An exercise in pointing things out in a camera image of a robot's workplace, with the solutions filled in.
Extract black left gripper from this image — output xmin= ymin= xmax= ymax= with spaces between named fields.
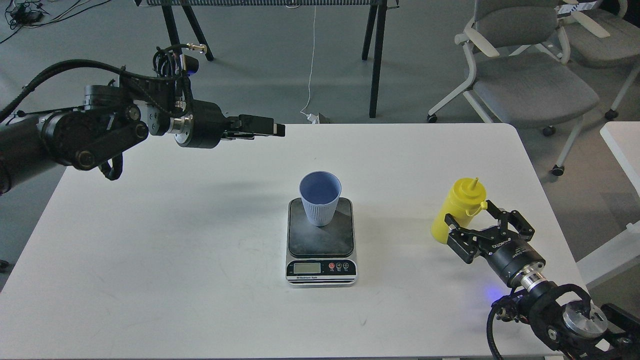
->
xmin=174 ymin=100 xmax=286 ymax=150

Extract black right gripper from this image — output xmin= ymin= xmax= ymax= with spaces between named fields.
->
xmin=445 ymin=200 xmax=546 ymax=289

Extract yellow squeeze bottle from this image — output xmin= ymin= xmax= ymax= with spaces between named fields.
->
xmin=430 ymin=177 xmax=489 ymax=244

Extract blue plastic cup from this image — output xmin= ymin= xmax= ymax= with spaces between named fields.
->
xmin=298 ymin=171 xmax=342 ymax=227

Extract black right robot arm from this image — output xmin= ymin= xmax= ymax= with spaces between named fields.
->
xmin=444 ymin=202 xmax=640 ymax=360

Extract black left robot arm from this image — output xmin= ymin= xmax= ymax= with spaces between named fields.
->
xmin=0 ymin=43 xmax=285 ymax=194

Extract digital kitchen scale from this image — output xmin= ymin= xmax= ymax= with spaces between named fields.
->
xmin=285 ymin=197 xmax=358 ymax=287

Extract white power plug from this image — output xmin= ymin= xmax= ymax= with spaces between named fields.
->
xmin=306 ymin=112 xmax=330 ymax=125

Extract grey office chair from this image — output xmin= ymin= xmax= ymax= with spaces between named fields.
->
xmin=557 ymin=0 xmax=640 ymax=121
xmin=427 ymin=0 xmax=600 ymax=176

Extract white hanging cable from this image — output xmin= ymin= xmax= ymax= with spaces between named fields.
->
xmin=300 ymin=5 xmax=319 ymax=116

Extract black table frame legs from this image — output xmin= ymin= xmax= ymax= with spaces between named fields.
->
xmin=134 ymin=0 xmax=390 ymax=119

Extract black cables on floor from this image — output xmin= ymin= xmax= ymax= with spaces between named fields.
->
xmin=0 ymin=0 xmax=111 ymax=43

